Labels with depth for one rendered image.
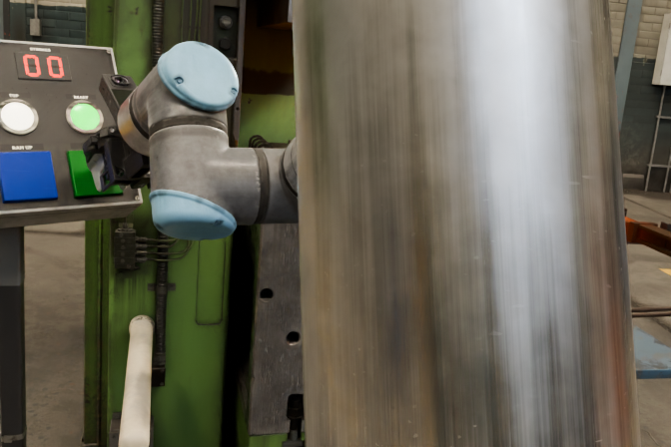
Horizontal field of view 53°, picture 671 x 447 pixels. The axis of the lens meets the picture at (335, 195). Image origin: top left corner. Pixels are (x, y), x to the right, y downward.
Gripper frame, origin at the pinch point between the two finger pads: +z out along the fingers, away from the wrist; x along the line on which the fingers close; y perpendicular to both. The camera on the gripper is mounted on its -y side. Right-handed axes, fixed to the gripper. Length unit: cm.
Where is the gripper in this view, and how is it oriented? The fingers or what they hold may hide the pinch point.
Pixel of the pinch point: (98, 164)
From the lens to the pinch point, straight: 109.4
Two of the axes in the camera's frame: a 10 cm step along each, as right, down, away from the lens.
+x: 7.7, -0.7, 6.3
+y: 2.5, 9.5, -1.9
